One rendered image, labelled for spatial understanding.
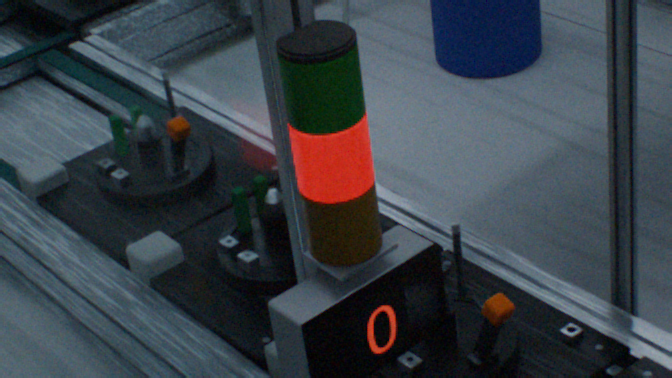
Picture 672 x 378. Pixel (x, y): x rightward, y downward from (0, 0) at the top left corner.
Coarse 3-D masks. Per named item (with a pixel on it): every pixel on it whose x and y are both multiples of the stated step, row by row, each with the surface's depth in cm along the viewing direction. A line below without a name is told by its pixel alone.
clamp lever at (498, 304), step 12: (480, 300) 115; (492, 300) 113; (504, 300) 114; (492, 312) 113; (504, 312) 113; (492, 324) 114; (480, 336) 117; (492, 336) 116; (480, 348) 117; (492, 348) 118
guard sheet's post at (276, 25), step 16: (272, 0) 81; (288, 0) 81; (304, 0) 82; (272, 16) 82; (288, 16) 82; (304, 16) 83; (272, 32) 82; (288, 32) 82; (272, 48) 83; (272, 64) 85; (288, 128) 86; (288, 144) 87; (288, 160) 89; (304, 224) 90; (304, 240) 91
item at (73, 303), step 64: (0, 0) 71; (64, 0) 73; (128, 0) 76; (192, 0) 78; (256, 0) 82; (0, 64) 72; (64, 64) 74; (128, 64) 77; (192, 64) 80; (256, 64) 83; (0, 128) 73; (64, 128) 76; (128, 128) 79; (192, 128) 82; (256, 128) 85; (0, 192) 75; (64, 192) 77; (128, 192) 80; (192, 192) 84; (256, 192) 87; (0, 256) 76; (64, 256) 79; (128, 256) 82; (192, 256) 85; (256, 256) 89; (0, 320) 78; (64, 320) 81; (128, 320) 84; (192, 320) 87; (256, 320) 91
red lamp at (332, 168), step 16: (352, 128) 83; (368, 128) 85; (304, 144) 83; (320, 144) 83; (336, 144) 83; (352, 144) 83; (368, 144) 85; (304, 160) 84; (320, 160) 84; (336, 160) 83; (352, 160) 84; (368, 160) 85; (304, 176) 85; (320, 176) 84; (336, 176) 84; (352, 176) 84; (368, 176) 86; (304, 192) 86; (320, 192) 85; (336, 192) 85; (352, 192) 85
